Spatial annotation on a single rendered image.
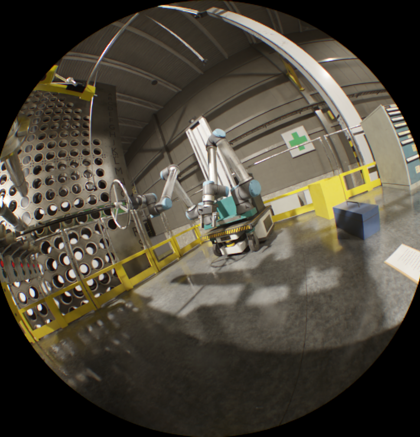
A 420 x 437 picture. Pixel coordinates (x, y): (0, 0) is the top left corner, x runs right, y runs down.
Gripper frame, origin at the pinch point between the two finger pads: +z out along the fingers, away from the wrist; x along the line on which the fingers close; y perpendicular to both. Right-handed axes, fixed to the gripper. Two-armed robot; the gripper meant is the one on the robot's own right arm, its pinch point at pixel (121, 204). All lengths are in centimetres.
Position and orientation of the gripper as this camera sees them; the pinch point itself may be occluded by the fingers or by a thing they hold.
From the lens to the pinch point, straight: 115.6
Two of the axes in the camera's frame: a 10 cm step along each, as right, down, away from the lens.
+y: 5.6, -6.4, -5.3
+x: 6.6, 7.3, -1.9
